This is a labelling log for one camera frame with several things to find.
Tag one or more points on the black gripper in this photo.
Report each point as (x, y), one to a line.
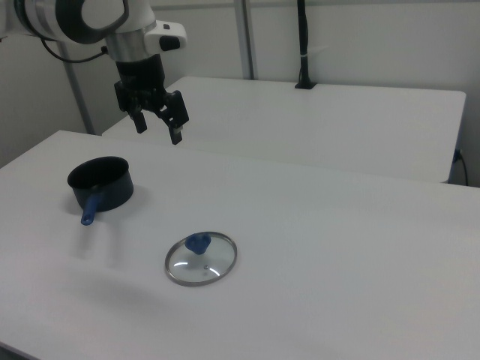
(140, 78)

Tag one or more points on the glass lid with blue knob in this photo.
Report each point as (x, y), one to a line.
(197, 243)

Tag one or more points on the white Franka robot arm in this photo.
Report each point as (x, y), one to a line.
(93, 18)

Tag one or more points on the white side table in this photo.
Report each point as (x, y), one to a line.
(300, 123)

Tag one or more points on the grey metal wall post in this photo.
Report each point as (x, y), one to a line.
(247, 37)
(77, 97)

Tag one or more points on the black camera pole with base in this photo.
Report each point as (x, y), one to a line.
(303, 37)

